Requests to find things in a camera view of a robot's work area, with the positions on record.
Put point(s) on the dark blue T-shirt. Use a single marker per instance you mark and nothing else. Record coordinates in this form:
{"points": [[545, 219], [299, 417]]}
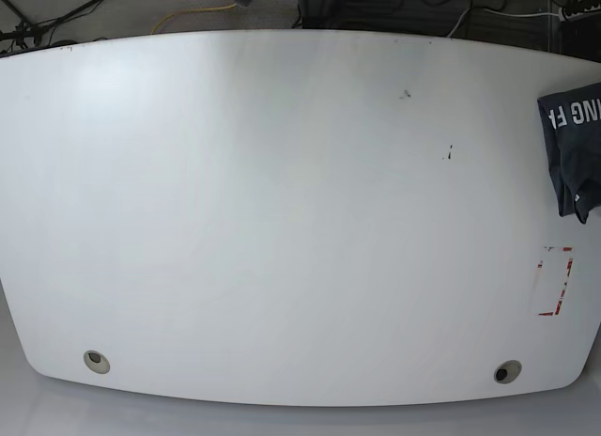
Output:
{"points": [[571, 128]]}

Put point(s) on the red tape rectangle marking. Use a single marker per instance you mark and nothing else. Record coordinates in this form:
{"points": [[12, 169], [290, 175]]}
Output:
{"points": [[551, 280]]}

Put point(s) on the white power strip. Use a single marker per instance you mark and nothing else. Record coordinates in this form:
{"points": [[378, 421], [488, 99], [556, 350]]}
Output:
{"points": [[579, 9]]}

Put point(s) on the black tripod legs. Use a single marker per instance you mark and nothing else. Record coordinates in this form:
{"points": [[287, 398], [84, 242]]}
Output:
{"points": [[28, 35]]}

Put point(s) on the left table cable grommet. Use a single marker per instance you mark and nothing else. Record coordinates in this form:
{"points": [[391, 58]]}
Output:
{"points": [[96, 362]]}

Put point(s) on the table cable grommet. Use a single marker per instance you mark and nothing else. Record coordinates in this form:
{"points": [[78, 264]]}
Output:
{"points": [[96, 362], [507, 372]]}

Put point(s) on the right table cable grommet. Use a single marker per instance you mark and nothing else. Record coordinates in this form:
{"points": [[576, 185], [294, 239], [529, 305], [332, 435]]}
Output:
{"points": [[507, 372]]}

